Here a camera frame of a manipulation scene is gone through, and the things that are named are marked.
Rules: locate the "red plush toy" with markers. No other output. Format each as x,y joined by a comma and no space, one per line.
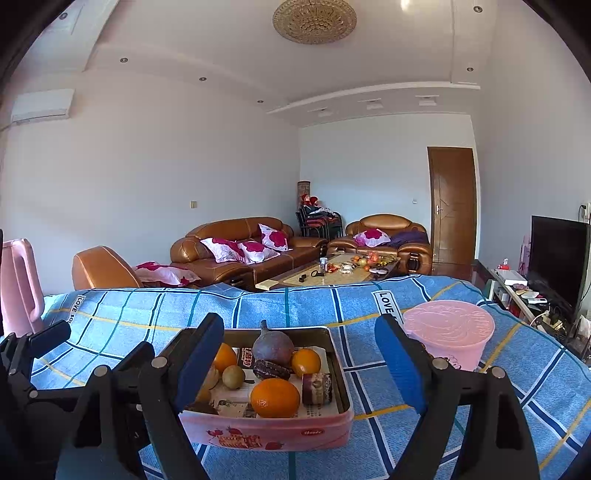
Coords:
310,201

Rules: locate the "printed paper liner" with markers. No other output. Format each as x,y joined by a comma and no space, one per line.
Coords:
231,398

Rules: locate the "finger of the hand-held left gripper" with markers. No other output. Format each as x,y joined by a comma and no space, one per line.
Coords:
51,334
136,356

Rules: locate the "pink gift bag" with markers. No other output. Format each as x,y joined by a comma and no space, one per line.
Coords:
526,254

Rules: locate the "round gold ceiling chandelier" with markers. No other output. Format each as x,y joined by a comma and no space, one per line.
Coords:
314,21

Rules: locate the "dark brown date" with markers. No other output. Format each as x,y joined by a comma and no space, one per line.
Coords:
270,369

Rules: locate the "tan longan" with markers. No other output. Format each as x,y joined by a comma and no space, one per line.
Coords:
233,377

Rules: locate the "brown leather armchair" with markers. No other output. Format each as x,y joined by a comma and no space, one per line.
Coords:
392,221

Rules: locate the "tall patterned vase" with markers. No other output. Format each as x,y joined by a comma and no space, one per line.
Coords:
303,191

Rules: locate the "pile of fruit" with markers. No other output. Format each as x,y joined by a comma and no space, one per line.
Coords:
369,261

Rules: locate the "purple blanket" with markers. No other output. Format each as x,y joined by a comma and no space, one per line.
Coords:
411,239

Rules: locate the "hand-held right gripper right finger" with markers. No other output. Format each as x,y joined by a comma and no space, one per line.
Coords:
399,364

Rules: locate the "large orange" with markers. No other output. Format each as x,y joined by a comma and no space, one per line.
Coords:
274,399

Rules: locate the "cluttered television stand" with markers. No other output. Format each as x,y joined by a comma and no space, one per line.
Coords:
503,300

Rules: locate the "pink tin box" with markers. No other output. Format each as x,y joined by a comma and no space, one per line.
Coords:
277,436

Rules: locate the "brown leather three-seat sofa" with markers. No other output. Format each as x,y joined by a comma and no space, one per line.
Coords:
221,228

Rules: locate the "wooden coffee table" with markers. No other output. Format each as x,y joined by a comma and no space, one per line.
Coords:
295,277

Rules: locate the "pink lidded cartoon cup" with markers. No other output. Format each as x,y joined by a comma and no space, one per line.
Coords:
448,323

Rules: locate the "white pillow magenta flowers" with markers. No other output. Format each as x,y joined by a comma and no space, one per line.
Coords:
371,237
164,274
258,251
221,249
277,237

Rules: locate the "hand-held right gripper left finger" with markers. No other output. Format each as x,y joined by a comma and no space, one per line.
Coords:
198,364

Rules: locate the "pink electric kettle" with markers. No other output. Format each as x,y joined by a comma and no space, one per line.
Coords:
21,286

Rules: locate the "purple passion fruit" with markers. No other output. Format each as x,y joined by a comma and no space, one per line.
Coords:
272,348

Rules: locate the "small orange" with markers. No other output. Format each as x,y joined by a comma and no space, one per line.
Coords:
306,363
226,359

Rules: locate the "black television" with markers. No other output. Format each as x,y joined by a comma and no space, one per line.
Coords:
554,258

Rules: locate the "white air conditioner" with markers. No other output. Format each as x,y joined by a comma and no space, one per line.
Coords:
44,106

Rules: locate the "brown wooden door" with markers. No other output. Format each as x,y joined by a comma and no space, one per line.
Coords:
452,212

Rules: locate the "stacked black chairs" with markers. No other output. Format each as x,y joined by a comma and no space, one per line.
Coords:
321,224

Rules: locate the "square ceiling light panel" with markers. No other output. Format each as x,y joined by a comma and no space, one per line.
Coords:
427,99
374,105

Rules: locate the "flat white box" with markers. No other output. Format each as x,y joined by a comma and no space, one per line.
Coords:
511,277

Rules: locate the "blue plaid tablecloth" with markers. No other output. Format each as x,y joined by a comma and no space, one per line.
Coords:
286,309

